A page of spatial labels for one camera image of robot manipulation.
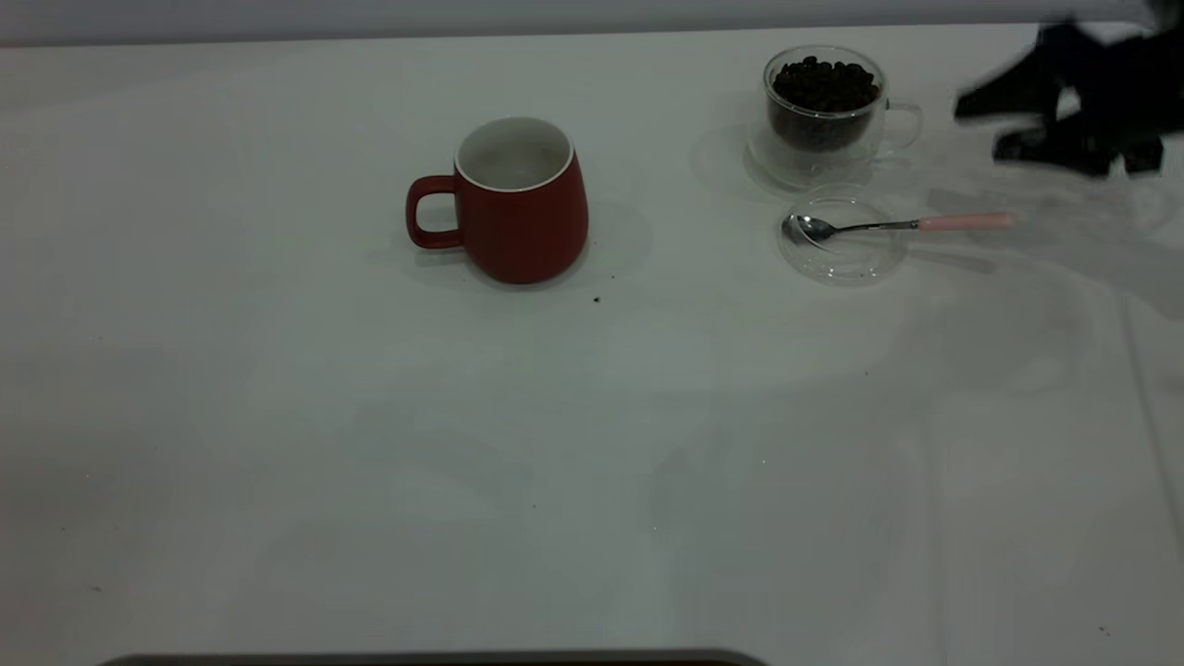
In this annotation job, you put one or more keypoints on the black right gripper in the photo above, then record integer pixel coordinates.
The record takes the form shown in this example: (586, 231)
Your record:
(1128, 92)

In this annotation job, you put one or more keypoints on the red ceramic mug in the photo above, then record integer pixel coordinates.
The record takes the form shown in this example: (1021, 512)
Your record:
(527, 231)

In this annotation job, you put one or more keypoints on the coffee beans heap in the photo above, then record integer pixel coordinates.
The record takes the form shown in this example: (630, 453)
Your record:
(823, 92)

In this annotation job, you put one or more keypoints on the clear round glass lid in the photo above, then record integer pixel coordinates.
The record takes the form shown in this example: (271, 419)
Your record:
(846, 268)

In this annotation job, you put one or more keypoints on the clear double-wall glass cup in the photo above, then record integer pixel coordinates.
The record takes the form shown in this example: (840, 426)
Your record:
(814, 171)

